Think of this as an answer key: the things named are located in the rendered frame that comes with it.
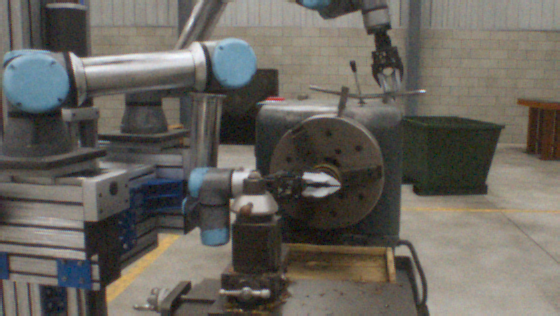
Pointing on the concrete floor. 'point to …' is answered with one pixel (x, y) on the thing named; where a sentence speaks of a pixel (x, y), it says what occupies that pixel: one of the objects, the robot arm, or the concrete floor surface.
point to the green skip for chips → (447, 154)
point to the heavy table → (543, 128)
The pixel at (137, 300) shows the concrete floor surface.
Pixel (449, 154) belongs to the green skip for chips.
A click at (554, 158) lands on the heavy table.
